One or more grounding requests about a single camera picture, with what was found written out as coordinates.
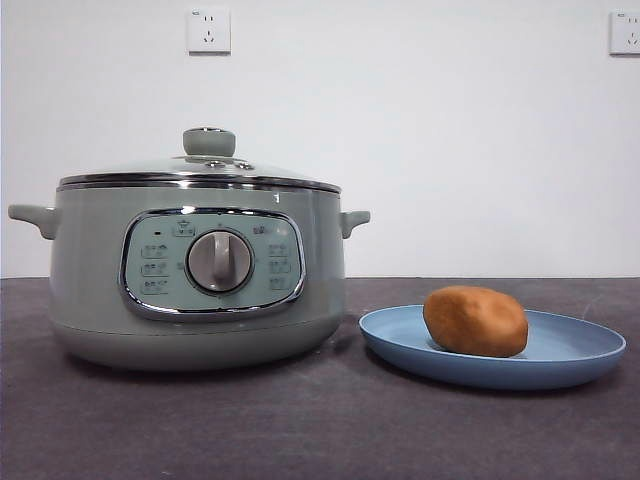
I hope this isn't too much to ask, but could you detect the blue round plate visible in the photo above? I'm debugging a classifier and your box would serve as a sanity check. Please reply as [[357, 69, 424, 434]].
[[358, 304, 628, 392]]

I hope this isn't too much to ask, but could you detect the white wall socket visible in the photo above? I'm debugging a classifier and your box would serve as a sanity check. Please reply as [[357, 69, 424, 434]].
[[608, 10, 640, 57], [187, 6, 233, 57]]

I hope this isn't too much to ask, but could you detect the pale green electric steamer pot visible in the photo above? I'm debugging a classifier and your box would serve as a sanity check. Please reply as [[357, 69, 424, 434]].
[[6, 183, 373, 373]]

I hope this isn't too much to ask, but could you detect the glass lid with green knob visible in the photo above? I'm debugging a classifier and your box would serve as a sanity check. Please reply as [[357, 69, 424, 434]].
[[56, 126, 343, 194]]

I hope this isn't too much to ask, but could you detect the brown potato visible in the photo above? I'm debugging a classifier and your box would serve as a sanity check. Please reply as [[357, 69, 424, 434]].
[[422, 284, 530, 359]]

